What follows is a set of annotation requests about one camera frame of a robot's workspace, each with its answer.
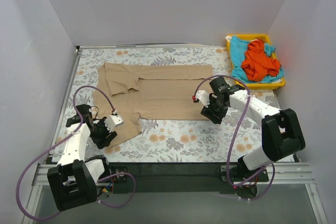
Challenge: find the beige t shirt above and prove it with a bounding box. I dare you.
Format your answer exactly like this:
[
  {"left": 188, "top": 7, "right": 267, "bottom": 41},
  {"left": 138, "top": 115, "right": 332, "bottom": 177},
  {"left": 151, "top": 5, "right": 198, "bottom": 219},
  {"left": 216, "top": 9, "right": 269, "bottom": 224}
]
[{"left": 92, "top": 62, "right": 213, "bottom": 147}]

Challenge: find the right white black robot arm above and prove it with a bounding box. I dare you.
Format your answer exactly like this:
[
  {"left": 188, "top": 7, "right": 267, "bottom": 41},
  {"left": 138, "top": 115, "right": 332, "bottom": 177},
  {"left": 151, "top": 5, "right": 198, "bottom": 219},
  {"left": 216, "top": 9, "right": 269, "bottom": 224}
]
[{"left": 192, "top": 74, "right": 306, "bottom": 185}]

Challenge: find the turquoise t shirt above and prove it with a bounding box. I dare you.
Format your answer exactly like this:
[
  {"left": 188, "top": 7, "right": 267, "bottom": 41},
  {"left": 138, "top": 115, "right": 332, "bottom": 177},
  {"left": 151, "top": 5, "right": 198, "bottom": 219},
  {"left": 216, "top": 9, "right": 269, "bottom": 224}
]
[{"left": 227, "top": 35, "right": 284, "bottom": 84}]

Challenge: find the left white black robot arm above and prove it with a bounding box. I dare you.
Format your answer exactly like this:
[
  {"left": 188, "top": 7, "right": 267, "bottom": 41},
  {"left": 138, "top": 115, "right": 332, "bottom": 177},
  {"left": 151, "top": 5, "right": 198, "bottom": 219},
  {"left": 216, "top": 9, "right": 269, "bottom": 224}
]
[{"left": 47, "top": 104, "right": 124, "bottom": 211}]

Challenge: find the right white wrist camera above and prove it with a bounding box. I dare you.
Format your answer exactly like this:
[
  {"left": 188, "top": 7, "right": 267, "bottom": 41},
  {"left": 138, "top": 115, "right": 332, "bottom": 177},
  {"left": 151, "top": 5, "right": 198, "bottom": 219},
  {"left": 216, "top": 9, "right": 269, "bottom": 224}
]
[{"left": 192, "top": 90, "right": 210, "bottom": 108}]

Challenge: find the orange t shirt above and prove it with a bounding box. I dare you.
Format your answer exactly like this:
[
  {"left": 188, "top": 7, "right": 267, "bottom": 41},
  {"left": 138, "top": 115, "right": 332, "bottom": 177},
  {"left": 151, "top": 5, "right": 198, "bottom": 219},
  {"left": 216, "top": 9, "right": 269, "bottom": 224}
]
[{"left": 241, "top": 39, "right": 281, "bottom": 82}]

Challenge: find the yellow plastic bin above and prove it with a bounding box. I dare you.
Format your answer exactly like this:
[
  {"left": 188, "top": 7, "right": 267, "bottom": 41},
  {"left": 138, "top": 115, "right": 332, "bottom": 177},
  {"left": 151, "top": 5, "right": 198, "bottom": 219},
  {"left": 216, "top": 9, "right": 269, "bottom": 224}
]
[{"left": 225, "top": 34, "right": 285, "bottom": 90}]

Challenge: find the aluminium frame rail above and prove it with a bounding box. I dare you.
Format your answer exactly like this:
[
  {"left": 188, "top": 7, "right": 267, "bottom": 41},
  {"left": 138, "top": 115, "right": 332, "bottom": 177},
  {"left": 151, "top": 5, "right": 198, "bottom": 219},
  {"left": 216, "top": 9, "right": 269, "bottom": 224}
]
[{"left": 33, "top": 162, "right": 316, "bottom": 185}]

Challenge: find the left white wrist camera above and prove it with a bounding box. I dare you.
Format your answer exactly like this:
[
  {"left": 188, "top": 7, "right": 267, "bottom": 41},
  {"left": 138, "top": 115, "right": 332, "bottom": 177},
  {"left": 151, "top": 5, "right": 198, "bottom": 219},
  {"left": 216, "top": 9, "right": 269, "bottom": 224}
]
[{"left": 103, "top": 114, "right": 124, "bottom": 132}]

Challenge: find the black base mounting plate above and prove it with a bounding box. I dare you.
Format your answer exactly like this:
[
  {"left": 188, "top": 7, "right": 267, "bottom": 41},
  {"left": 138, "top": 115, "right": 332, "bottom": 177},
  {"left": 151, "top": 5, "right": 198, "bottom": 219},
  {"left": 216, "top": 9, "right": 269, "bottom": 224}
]
[{"left": 109, "top": 163, "right": 236, "bottom": 194}]

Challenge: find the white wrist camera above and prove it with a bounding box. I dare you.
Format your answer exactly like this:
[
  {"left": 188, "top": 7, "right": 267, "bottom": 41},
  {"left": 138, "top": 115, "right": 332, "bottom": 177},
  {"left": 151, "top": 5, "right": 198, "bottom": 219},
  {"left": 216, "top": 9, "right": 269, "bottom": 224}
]
[
  {"left": 103, "top": 114, "right": 124, "bottom": 132},
  {"left": 192, "top": 90, "right": 210, "bottom": 108}
]

